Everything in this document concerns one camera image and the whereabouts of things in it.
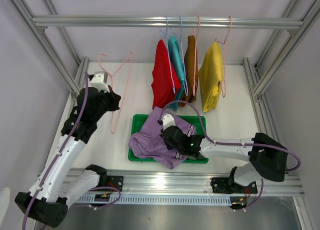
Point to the brown trousers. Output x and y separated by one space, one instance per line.
189 66

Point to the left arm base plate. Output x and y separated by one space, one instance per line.
115 182

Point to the blue hanger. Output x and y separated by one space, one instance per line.
186 90
165 40

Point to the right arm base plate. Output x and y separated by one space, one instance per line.
222 185

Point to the yellow trousers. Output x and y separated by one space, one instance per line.
210 76

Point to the purple trousers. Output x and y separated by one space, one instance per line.
148 144

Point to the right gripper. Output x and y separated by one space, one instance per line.
168 145

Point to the teal trousers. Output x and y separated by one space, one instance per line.
175 58

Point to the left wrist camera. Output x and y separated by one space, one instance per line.
98 80

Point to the aluminium right frame posts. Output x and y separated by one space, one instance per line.
284 84

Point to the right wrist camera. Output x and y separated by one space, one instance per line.
166 121

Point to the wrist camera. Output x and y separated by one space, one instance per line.
98 80
166 121

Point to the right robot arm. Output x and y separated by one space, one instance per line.
265 158

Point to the aluminium hanging rail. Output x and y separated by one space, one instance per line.
164 21

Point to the aluminium left frame posts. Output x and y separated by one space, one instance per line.
74 84

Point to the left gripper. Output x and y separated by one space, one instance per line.
114 98

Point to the aluminium front frame rail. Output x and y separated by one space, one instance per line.
169 183

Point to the pink hanger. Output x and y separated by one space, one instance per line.
195 33
113 127
224 90

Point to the red trousers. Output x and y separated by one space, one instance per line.
161 84

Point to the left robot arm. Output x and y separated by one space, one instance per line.
46 201

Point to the aluminium frame posts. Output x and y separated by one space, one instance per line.
74 84
284 84

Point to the white slotted cable duct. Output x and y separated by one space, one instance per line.
207 200

